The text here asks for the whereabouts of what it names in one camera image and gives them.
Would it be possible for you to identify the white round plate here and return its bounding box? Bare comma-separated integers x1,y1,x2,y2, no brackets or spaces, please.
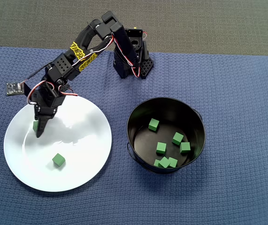
3,93,113,193

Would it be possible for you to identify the blue waffle cloth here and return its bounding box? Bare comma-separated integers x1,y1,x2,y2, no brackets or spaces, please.
0,44,268,225

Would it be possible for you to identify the black honeycomb robot base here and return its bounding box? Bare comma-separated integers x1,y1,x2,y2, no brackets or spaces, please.
112,27,154,80

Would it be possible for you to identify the black cable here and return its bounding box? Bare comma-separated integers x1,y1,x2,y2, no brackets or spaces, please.
21,62,54,84

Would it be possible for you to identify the black metal bucket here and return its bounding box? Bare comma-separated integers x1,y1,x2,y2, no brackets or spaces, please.
126,97,206,174

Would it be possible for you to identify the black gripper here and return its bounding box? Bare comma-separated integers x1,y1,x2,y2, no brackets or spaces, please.
31,82,66,138

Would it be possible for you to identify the small wrist camera board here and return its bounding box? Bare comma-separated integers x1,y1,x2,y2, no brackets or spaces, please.
6,82,24,96

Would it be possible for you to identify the red white servo wire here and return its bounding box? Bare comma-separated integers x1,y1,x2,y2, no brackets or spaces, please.
27,80,47,105
58,85,79,98
111,35,142,78

